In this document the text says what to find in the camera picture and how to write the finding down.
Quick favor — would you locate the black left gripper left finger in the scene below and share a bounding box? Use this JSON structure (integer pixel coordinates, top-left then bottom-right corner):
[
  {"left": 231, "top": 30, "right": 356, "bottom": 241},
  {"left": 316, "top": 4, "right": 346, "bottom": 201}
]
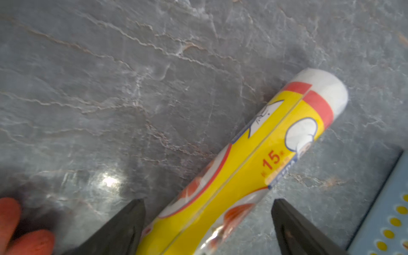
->
[{"left": 66, "top": 199, "right": 146, "bottom": 255}]

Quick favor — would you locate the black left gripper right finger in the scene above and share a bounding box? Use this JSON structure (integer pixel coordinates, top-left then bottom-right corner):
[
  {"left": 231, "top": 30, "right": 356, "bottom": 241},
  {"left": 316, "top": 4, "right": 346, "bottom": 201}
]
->
[{"left": 272, "top": 199, "right": 347, "bottom": 255}]

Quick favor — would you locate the yellow wrap roll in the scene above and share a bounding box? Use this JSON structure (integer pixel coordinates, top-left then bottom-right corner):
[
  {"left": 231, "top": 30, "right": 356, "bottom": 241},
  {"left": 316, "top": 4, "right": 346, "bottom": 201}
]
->
[{"left": 137, "top": 69, "right": 349, "bottom": 255}]

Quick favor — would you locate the light blue plastic basket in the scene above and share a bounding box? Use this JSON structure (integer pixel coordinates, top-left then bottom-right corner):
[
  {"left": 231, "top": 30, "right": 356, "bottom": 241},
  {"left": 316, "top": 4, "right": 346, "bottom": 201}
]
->
[{"left": 347, "top": 151, "right": 408, "bottom": 255}]

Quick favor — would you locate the orange rubber glove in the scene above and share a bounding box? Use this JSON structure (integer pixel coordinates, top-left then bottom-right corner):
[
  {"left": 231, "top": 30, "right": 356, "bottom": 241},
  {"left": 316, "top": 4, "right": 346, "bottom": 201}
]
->
[{"left": 1, "top": 198, "right": 55, "bottom": 255}]

